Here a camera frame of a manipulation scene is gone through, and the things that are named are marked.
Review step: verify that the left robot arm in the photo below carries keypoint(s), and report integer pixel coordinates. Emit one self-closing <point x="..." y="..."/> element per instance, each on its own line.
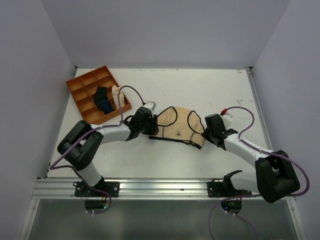
<point x="80" y="145"/>

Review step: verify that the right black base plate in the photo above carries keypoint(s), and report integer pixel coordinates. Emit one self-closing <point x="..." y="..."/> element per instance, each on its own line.
<point x="220" y="189"/>

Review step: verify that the aluminium front rail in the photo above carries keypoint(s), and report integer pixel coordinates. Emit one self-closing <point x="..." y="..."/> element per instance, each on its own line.
<point x="63" y="188"/>

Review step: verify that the beige underwear with dark trim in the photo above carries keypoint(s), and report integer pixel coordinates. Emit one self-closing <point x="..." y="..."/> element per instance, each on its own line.
<point x="180" y="125"/>

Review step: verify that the rolled beige underwear in tray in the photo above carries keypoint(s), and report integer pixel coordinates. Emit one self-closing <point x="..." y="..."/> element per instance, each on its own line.
<point x="118" y="97"/>

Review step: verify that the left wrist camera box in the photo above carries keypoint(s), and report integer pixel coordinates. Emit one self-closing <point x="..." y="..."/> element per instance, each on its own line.
<point x="150" y="105"/>

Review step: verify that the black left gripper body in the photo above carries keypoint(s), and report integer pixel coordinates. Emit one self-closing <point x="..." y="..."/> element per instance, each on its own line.
<point x="147" y="128"/>

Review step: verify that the rolled black underwear in tray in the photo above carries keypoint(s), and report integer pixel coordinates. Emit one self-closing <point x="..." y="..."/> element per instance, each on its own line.
<point x="100" y="94"/>

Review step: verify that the aluminium rail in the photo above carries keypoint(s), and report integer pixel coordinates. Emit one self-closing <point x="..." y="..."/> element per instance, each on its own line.
<point x="63" y="188"/>
<point x="259" y="107"/>

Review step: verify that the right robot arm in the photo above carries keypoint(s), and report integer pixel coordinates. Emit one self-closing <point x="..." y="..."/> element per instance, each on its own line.
<point x="274" y="176"/>

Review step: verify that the orange compartment tray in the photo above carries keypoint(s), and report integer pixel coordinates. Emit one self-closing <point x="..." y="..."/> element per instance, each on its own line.
<point x="83" y="88"/>

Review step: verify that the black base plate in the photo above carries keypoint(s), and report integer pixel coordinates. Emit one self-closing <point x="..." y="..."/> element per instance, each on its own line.
<point x="220" y="189"/>
<point x="111" y="187"/>

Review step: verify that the aluminium right side rail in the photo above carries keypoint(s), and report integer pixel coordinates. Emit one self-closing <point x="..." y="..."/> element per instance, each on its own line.
<point x="259" y="107"/>

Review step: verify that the rolled navy underwear in tray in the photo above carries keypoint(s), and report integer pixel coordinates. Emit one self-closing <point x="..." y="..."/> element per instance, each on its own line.
<point x="105" y="106"/>

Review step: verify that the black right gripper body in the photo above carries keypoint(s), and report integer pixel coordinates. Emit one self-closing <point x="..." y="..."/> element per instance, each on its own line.
<point x="207" y="134"/>

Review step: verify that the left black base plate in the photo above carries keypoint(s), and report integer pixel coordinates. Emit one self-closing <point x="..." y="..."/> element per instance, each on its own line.
<point x="111" y="187"/>

